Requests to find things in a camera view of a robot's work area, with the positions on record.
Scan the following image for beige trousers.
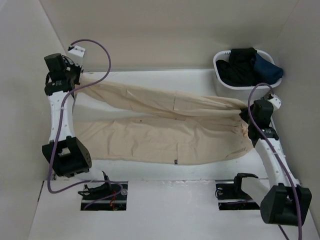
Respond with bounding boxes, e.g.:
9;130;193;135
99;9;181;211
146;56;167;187
74;77;253;166

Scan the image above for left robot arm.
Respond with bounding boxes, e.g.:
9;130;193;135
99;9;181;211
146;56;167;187
41;51;98;194

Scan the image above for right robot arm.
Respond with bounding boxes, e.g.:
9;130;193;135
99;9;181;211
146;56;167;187
231;96;312;226

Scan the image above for navy blue trousers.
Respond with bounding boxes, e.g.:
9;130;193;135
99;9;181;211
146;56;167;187
253;53;284;85

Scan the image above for black trousers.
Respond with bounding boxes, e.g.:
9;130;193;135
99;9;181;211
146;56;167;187
216;47;257;87

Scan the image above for white laundry basket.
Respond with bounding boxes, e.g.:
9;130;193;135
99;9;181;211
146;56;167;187
212;49;282;101

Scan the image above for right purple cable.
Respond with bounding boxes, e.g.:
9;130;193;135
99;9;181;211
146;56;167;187
246;82;305;240

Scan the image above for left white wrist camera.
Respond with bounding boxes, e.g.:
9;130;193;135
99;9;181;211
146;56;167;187
67;45;86;67

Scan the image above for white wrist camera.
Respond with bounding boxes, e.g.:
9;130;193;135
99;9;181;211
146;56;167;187
265;93;282;111
67;45;86;67

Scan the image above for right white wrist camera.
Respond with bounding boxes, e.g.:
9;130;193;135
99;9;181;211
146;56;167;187
265;93;282;111

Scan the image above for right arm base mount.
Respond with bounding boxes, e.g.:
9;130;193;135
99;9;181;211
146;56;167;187
214;180;260;211

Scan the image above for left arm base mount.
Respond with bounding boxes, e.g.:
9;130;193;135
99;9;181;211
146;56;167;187
77;181;128;211

